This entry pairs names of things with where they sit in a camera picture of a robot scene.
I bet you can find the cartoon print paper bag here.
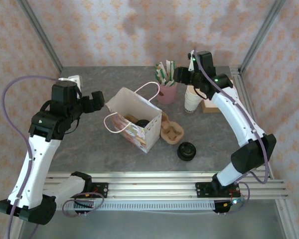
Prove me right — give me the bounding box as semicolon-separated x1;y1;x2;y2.
103;81;163;154

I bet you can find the pink stick holder cup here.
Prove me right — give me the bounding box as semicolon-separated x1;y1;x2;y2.
156;81;178;105

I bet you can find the white printed paper cup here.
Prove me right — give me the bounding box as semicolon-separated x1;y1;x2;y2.
184;93;204;114

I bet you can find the brown cardboard napkin box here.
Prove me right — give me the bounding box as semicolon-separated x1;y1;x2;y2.
201;99;221;114

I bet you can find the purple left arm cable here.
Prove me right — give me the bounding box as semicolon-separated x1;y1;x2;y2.
2;75;65;239

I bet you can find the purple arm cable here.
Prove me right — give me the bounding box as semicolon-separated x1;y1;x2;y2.
2;75;65;239
193;48;271;185

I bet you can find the aluminium side rail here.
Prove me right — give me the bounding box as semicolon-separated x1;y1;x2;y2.
228;66;275;180

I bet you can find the aluminium frame post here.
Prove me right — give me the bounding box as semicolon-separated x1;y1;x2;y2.
16;0;64;73
239;0;289;73

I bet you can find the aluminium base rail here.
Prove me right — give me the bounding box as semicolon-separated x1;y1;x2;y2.
43;171;290;200

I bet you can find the black connector bracket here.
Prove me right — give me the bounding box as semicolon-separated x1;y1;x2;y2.
73;200;95;215
212;199;240;215

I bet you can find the white slotted cable duct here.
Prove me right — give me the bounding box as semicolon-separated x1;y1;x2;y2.
56;200;216;212

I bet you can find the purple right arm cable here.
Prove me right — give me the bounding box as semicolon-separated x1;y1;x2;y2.
193;48;271;185

